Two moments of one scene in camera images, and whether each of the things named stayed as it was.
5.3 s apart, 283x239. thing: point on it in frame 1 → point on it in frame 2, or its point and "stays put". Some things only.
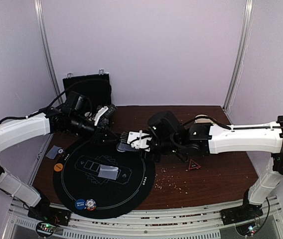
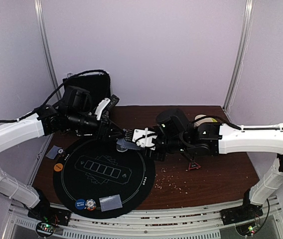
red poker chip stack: x=90 y=204 stays put
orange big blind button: x=58 y=167 stays put
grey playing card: x=108 y=172 → x=109 y=203
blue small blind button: x=80 y=204 stays put
